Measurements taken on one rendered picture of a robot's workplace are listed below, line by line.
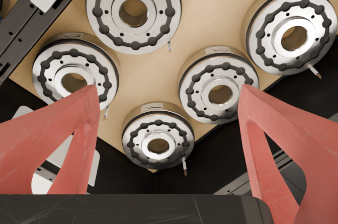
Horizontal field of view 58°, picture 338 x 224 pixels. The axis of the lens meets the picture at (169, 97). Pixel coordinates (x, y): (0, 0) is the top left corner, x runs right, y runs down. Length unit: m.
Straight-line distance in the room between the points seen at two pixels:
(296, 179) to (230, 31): 0.31
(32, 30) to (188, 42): 0.19
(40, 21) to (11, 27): 0.03
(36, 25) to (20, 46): 0.03
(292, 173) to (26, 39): 0.46
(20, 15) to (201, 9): 0.20
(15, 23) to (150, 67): 0.18
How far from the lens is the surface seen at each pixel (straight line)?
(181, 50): 0.39
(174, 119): 0.41
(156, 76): 0.41
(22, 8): 0.29
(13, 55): 0.31
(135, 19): 0.36
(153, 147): 0.45
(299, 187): 0.61
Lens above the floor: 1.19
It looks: 57 degrees down
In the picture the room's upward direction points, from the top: 175 degrees clockwise
